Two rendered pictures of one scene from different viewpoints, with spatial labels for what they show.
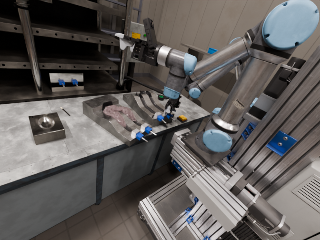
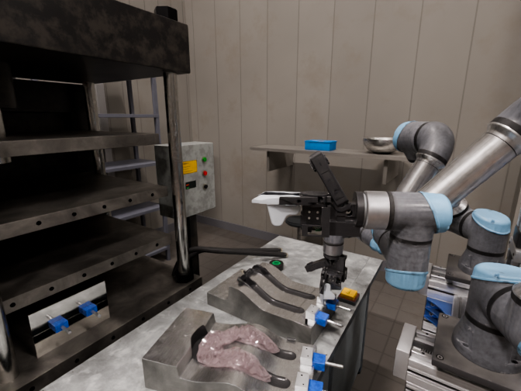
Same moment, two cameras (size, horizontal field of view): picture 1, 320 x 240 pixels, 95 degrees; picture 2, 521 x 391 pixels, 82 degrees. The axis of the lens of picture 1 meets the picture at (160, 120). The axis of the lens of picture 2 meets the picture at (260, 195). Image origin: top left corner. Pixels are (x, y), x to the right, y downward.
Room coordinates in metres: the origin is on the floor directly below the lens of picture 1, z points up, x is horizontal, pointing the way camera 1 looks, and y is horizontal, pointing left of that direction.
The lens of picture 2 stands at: (0.13, 0.35, 1.61)
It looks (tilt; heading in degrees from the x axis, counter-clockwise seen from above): 14 degrees down; 353
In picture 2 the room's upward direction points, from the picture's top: straight up
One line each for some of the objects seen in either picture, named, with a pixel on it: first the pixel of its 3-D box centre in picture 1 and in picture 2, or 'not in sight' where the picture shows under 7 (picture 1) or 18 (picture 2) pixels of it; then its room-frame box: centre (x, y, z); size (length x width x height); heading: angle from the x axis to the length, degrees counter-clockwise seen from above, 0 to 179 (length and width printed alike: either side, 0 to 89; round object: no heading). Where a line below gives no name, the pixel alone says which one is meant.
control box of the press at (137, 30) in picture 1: (128, 85); (192, 261); (1.89, 0.55, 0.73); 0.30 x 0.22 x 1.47; 140
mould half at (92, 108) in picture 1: (117, 116); (235, 358); (0.94, 0.33, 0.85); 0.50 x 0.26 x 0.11; 67
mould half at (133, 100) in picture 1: (147, 104); (270, 294); (1.27, 0.16, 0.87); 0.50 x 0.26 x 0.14; 50
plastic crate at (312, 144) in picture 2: (216, 52); (320, 144); (2.99, -0.61, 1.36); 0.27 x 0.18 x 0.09; 49
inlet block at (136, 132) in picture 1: (140, 136); (319, 391); (0.79, 0.09, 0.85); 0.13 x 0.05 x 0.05; 67
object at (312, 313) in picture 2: (161, 119); (324, 320); (1.05, -0.01, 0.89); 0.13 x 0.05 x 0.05; 50
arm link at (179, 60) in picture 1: (181, 63); (414, 213); (0.64, -0.01, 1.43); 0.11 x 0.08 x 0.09; 74
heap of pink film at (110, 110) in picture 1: (119, 112); (236, 346); (0.95, 0.32, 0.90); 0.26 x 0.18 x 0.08; 67
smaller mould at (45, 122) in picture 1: (47, 127); not in sight; (0.64, 0.66, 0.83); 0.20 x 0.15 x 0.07; 50
